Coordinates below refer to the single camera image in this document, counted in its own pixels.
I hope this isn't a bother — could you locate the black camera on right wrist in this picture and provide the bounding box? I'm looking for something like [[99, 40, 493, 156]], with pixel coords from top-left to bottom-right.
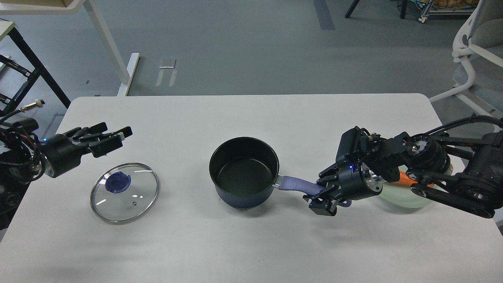
[[336, 127, 369, 167]]

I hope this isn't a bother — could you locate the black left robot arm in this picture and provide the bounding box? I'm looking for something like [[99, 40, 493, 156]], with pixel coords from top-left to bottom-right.
[[0, 99, 133, 230]]

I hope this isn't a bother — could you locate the blue saucepan with purple handle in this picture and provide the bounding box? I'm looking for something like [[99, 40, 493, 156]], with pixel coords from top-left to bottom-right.
[[209, 137, 322, 210]]

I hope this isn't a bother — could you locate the black metal rack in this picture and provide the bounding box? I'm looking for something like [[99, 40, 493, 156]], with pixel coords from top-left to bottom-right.
[[1, 21, 71, 124]]

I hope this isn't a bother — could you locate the white desk frame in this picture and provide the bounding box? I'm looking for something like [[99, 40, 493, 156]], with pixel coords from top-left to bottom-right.
[[1, 0, 140, 97]]

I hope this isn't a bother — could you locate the white office chair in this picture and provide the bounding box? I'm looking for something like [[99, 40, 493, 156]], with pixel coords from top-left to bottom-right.
[[429, 0, 503, 118]]

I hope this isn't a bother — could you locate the clear glass bowl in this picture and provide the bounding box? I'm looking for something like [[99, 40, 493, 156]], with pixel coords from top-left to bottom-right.
[[379, 165, 434, 208]]

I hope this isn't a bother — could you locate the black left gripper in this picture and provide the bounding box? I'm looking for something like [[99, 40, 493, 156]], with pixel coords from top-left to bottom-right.
[[40, 122, 133, 178]]

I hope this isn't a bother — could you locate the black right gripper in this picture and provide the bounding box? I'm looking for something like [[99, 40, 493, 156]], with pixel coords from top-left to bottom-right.
[[303, 163, 383, 217]]

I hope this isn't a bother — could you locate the metal cart in background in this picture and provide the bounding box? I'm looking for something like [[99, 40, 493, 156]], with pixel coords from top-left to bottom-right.
[[412, 0, 479, 23]]

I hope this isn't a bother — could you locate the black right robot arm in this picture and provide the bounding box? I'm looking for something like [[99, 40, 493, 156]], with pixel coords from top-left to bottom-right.
[[303, 115, 502, 219]]

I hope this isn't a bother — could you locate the orange toy carrot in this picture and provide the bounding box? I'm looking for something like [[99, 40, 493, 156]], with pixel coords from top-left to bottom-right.
[[394, 169, 418, 187]]

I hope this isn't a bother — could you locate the glass lid with purple knob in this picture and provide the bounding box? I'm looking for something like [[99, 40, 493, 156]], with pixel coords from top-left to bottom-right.
[[90, 163, 160, 224]]

